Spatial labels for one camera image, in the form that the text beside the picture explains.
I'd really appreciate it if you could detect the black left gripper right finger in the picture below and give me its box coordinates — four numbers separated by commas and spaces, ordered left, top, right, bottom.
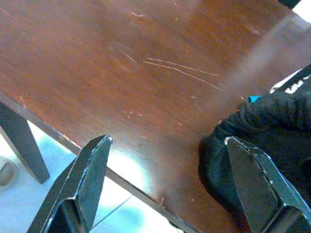
225, 135, 311, 233

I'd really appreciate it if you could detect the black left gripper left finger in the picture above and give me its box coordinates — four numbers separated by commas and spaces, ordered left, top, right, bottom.
26, 134, 114, 233

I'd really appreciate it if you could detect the black garment white print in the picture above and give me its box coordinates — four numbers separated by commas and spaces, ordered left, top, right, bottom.
198, 64, 311, 219

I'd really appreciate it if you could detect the dark wooden table leg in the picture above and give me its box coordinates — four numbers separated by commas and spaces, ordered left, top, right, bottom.
0, 101, 51, 185

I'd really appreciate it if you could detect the grey round object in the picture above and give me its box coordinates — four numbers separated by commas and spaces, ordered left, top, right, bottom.
0, 155, 17, 186

